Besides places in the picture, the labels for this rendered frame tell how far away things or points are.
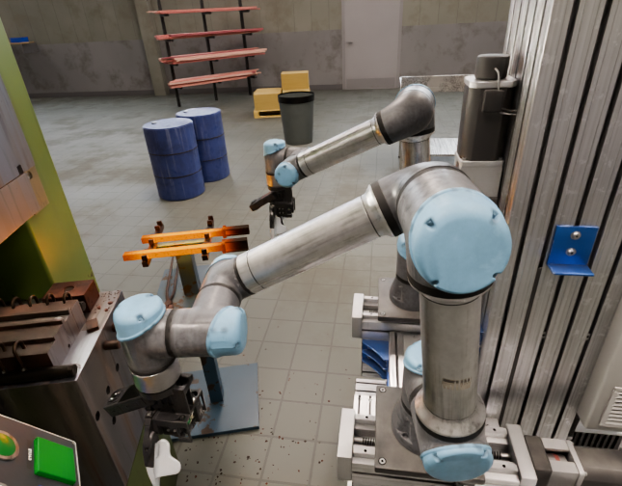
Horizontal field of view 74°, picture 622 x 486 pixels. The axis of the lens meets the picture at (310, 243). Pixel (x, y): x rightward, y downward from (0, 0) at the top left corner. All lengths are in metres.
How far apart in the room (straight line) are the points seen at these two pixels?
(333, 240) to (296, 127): 5.42
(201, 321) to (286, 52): 10.33
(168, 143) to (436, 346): 3.96
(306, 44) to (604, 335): 10.06
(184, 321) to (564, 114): 0.71
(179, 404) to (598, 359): 0.90
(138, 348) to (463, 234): 0.48
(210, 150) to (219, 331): 4.31
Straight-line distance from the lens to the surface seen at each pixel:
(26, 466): 0.87
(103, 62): 12.76
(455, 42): 10.72
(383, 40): 10.55
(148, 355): 0.69
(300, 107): 5.98
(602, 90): 0.86
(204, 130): 4.83
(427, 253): 0.51
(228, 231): 1.65
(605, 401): 1.20
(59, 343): 1.25
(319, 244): 0.67
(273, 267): 0.69
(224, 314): 0.64
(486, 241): 0.52
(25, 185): 1.18
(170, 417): 0.80
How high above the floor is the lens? 1.66
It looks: 29 degrees down
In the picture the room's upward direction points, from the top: 3 degrees counter-clockwise
